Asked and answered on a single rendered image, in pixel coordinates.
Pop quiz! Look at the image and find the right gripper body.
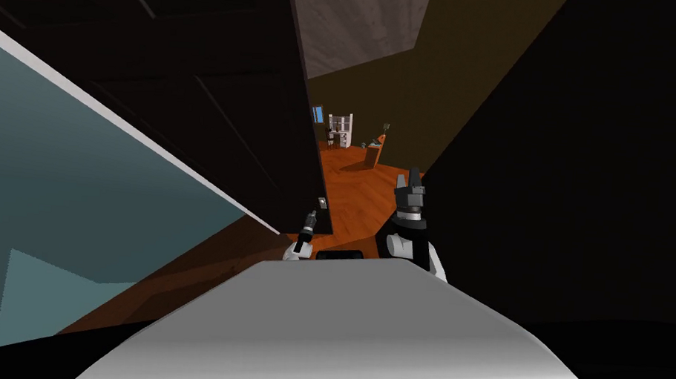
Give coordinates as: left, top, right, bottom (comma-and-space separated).
393, 183, 428, 214

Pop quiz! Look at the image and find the brown wooden desk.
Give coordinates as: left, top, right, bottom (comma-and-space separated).
364, 131, 389, 171

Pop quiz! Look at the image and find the white shelf unit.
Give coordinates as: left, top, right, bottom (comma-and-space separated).
325, 111, 356, 151

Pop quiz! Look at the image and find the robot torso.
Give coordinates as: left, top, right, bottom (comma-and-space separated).
68, 229, 632, 379

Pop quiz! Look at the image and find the dark door leaf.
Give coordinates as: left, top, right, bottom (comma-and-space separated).
0, 0, 352, 239

